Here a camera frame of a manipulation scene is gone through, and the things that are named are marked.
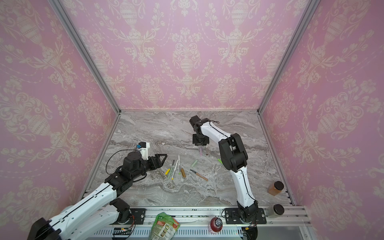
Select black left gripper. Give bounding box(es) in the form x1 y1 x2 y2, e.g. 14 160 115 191
131 153 168 181

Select white green pen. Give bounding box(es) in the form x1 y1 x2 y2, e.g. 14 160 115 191
178 155 181 175

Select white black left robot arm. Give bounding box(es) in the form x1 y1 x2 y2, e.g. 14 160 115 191
28 151 168 240

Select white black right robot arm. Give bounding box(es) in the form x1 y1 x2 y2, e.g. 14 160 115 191
190 116 259 223

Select pale green pen dark tip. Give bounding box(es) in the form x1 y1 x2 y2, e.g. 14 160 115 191
167 160 176 179

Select white pen yellow tip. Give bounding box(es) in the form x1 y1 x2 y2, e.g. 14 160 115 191
171 160 179 180

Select orange pen cap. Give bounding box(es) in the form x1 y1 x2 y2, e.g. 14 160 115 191
181 168 186 178

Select green snack bag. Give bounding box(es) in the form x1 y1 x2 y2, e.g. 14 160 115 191
148 212 180 240

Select red emergency stop button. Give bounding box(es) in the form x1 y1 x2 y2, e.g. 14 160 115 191
209 217 223 234

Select amber jar black lid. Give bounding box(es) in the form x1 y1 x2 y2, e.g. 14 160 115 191
268 181 285 196

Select clear jar black lid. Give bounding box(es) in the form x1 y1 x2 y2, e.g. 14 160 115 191
266 204 285 218

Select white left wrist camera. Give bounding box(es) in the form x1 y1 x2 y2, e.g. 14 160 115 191
137 142 151 160

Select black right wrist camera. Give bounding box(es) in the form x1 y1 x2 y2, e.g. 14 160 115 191
190 116 210 134

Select black left camera cable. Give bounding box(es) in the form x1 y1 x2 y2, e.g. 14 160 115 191
105 149 140 181

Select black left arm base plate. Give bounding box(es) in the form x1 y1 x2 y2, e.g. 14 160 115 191
118 208 146 225

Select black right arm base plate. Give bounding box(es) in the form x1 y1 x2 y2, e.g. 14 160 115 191
223 208 267 225

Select aluminium front rail frame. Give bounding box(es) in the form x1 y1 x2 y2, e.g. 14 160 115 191
86 205 316 240

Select aluminium left corner post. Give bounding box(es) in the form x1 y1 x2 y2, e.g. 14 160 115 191
48 0 121 115

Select aluminium corner post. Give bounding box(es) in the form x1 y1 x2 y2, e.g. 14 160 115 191
258 0 321 116
48 0 121 115

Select aluminium right corner post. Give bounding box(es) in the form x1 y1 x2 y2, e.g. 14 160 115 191
258 0 321 116

